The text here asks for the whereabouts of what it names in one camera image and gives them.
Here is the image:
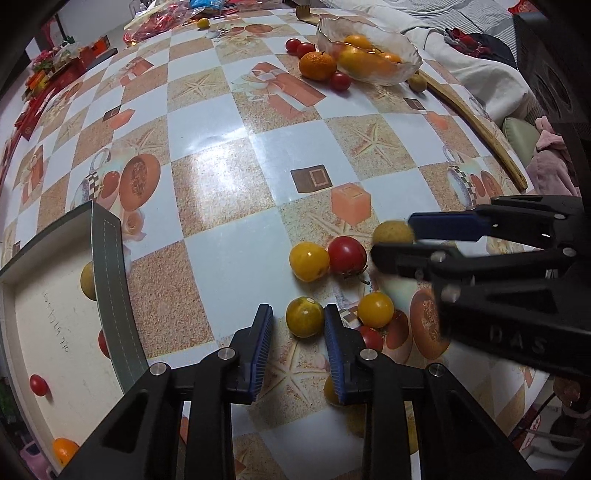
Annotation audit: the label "tan longan fruit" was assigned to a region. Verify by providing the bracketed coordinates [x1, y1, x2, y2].
[372, 220, 415, 244]

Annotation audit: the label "small red tomato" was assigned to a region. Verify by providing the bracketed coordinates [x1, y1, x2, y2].
[359, 325, 384, 352]

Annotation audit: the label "dark yellow tomato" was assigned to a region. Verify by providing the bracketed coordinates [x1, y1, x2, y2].
[286, 296, 325, 339]

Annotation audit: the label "wooden curved stick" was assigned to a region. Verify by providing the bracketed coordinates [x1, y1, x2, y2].
[417, 70, 528, 193]

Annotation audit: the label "small yellow tomato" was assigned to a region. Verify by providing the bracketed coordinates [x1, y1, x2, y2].
[358, 292, 394, 329]

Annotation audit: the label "orange mandarin in tray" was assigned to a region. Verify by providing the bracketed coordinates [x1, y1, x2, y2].
[52, 437, 79, 467]

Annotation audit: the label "red cherry tomato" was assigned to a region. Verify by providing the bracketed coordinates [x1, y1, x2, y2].
[328, 236, 367, 277]

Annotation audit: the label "red tomato at tray edge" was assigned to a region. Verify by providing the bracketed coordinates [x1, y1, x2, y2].
[97, 330, 110, 359]

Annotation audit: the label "pink plastic stool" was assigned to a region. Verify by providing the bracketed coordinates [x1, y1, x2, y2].
[19, 441, 56, 480]

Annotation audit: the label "red tomato in tray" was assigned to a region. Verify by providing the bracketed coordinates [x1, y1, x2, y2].
[29, 374, 49, 397]

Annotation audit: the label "yellow cherry tomato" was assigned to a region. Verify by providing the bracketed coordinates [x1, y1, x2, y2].
[288, 242, 331, 283]

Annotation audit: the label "white shallow tray box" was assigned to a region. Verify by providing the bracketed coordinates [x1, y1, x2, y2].
[1, 202, 148, 472]

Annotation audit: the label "longan beside bowl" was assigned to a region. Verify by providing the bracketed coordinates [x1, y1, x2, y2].
[407, 73, 428, 93]

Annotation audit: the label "longan in tray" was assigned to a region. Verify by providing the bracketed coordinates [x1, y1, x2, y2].
[80, 262, 96, 301]

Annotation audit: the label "red tomato near bowl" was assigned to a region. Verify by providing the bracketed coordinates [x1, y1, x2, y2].
[329, 71, 352, 93]

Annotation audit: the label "clear glass fruit bowl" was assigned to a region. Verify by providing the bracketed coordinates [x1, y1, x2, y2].
[317, 15, 423, 86]

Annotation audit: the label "oranges in glass bowl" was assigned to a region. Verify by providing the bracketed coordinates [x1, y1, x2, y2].
[337, 34, 403, 79]

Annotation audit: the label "orange mandarin by bowl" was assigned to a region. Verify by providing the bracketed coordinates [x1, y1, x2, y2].
[298, 51, 337, 82]

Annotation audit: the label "red tomato pair right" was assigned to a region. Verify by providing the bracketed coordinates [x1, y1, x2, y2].
[295, 42, 315, 58]

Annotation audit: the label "red tomato pair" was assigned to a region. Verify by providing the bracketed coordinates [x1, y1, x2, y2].
[295, 42, 315, 58]
[286, 38, 301, 54]

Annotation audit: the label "red tomato pair left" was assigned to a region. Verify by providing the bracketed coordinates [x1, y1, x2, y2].
[286, 38, 301, 54]

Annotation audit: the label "small yellow fruit far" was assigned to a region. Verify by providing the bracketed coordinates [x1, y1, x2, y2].
[197, 18, 209, 30]

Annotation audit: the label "red snack bag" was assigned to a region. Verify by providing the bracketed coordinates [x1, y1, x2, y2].
[123, 1, 195, 46]

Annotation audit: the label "red gift box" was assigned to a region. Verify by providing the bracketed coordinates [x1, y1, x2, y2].
[78, 35, 110, 64]

